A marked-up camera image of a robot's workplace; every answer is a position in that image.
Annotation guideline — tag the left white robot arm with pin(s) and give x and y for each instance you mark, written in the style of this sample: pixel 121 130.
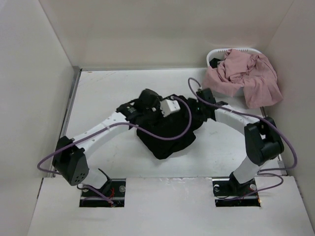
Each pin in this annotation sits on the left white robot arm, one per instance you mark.
pixel 72 163

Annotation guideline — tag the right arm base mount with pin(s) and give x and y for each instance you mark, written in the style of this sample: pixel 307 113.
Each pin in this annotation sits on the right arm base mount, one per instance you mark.
pixel 241 196

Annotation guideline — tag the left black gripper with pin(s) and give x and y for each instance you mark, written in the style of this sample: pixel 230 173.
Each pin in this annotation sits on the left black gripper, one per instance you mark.
pixel 161 117

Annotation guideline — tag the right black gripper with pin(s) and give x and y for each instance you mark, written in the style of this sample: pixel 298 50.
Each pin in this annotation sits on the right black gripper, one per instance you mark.
pixel 200 118

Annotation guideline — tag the black trousers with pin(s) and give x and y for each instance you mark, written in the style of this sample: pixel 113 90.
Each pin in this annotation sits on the black trousers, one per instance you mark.
pixel 169 134

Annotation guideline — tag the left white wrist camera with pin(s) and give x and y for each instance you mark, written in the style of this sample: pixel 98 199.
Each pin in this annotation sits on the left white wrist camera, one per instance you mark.
pixel 169 107

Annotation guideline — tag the pink trousers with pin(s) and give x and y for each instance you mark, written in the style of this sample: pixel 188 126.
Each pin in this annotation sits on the pink trousers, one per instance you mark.
pixel 253 73

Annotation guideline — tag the white laundry basket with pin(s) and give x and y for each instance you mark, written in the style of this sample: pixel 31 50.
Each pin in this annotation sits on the white laundry basket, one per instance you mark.
pixel 219 54

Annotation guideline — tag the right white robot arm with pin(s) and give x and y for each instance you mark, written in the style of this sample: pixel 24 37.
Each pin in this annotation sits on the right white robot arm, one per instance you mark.
pixel 262 139

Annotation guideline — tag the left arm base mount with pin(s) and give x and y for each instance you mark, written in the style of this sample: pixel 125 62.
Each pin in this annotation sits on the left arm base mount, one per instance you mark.
pixel 116 194

